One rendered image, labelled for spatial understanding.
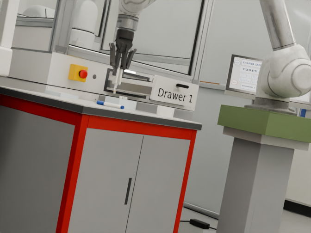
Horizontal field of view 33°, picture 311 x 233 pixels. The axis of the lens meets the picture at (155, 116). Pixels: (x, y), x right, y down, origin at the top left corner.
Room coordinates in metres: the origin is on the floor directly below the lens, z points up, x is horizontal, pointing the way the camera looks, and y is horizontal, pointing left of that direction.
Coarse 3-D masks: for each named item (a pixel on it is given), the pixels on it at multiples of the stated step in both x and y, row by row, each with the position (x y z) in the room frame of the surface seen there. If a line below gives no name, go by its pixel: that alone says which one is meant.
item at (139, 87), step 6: (108, 78) 2.59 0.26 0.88; (108, 84) 2.58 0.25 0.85; (114, 84) 2.55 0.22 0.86; (120, 84) 2.52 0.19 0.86; (126, 84) 2.49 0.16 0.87; (132, 84) 2.46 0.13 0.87; (138, 84) 2.44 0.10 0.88; (144, 84) 2.41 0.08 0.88; (150, 84) 2.38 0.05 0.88; (120, 90) 2.52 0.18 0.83; (126, 90) 2.48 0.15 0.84; (132, 90) 2.46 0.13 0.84; (138, 90) 2.43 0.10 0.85; (144, 90) 2.40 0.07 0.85; (150, 90) 2.38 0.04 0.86
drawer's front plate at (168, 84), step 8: (160, 80) 2.35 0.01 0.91; (168, 80) 2.39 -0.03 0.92; (176, 80) 2.43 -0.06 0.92; (152, 88) 2.35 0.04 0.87; (168, 88) 2.40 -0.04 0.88; (176, 88) 2.44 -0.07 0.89; (184, 88) 2.47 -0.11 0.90; (192, 88) 2.51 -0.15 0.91; (152, 96) 2.34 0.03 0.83; (168, 96) 2.41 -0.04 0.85; (176, 96) 2.44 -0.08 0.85; (192, 96) 2.52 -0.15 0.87; (184, 104) 2.49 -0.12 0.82; (192, 104) 2.53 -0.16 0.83
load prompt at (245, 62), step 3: (243, 60) 3.36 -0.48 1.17; (246, 60) 3.36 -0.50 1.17; (243, 63) 3.34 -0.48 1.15; (246, 63) 3.34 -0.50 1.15; (249, 63) 3.34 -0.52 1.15; (252, 63) 3.35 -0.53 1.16; (255, 63) 3.35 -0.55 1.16; (258, 63) 3.35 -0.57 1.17; (249, 66) 3.33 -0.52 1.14; (252, 66) 3.33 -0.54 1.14; (255, 66) 3.33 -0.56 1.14; (258, 66) 3.33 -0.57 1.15
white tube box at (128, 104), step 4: (108, 96) 2.28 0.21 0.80; (108, 100) 2.28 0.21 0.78; (112, 100) 2.25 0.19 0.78; (116, 100) 2.22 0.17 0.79; (120, 100) 2.20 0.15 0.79; (124, 100) 2.21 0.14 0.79; (128, 100) 2.22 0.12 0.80; (120, 104) 2.20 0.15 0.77; (124, 104) 2.22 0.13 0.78; (128, 104) 2.23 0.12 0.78; (132, 104) 2.24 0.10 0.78; (136, 104) 2.25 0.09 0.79; (124, 108) 2.22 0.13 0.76; (128, 108) 2.23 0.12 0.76; (132, 108) 2.24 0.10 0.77
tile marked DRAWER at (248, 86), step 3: (243, 84) 3.23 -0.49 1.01; (246, 84) 3.23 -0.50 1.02; (249, 84) 3.23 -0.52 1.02; (240, 87) 3.21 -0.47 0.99; (243, 87) 3.21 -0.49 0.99; (246, 87) 3.21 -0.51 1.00; (249, 87) 3.21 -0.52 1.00; (252, 87) 3.21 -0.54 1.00; (255, 87) 3.21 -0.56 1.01; (252, 90) 3.20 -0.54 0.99; (255, 90) 3.20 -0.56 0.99
